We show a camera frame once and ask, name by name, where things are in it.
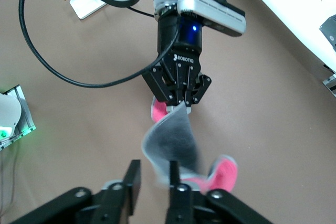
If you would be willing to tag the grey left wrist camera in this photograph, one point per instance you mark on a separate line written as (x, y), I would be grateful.
(215, 11)

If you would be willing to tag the metal table edge bracket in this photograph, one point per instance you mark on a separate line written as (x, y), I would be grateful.
(331, 83)

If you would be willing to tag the brown table cover sheet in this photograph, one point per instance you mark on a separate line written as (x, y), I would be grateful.
(78, 129)

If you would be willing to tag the pink and grey towel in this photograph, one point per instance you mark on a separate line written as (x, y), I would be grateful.
(173, 134)

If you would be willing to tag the grey electronics box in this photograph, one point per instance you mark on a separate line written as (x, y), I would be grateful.
(330, 32)

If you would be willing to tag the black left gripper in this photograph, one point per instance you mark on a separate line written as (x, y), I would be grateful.
(181, 51)

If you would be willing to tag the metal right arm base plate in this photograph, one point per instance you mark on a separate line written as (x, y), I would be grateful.
(26, 119)

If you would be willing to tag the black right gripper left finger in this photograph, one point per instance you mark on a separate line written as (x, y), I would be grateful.
(110, 200)

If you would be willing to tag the white rack base plate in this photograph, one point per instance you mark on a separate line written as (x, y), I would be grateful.
(86, 6)

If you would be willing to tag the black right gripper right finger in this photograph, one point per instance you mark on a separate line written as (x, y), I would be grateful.
(189, 205)

